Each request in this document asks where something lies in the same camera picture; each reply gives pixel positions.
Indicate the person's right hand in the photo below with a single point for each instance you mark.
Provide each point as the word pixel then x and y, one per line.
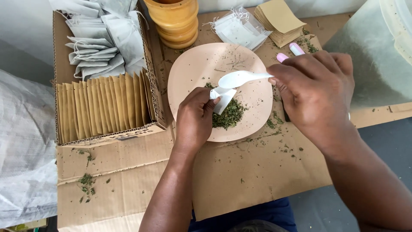
pixel 317 93

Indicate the person's left hand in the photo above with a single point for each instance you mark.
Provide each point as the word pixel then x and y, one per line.
pixel 192 121

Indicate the person's right fingers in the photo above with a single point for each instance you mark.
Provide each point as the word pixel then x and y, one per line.
pixel 283 75

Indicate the white plastic spoon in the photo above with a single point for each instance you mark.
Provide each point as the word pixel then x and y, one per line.
pixel 239 79

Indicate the white tea bag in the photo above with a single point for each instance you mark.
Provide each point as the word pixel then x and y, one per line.
pixel 225 98

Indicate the pink and white sealer tool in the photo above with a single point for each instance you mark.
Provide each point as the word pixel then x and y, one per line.
pixel 294 51

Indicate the stack of brown paper envelopes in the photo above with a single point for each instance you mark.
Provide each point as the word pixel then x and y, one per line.
pixel 278 21

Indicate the clear packet of tea bags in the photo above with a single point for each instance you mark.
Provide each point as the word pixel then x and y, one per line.
pixel 239 30

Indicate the pile of dried green herbs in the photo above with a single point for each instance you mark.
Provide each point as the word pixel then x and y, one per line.
pixel 230 116

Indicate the pink round plate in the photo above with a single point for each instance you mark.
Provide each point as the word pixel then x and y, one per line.
pixel 206 67

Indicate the large translucent plastic bag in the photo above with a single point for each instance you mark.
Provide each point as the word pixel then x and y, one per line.
pixel 370 58

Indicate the flat brown cardboard sheet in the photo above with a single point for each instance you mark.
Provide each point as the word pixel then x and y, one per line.
pixel 251 174

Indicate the yellow wooden mortar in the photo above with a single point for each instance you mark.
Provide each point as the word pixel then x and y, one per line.
pixel 177 22

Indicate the clear plastic container lid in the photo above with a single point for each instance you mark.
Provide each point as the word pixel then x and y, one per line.
pixel 397 25

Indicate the open cardboard box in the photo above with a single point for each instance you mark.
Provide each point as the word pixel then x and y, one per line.
pixel 151 64

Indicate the person's blue trousers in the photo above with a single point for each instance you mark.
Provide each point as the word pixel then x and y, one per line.
pixel 254 216

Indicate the row of brown paper envelopes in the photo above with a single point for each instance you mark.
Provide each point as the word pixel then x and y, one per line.
pixel 103 106

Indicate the heap of filled tea bags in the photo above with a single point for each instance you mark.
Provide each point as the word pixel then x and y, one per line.
pixel 103 42

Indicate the white woven sack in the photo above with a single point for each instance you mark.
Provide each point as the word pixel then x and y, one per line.
pixel 25 154

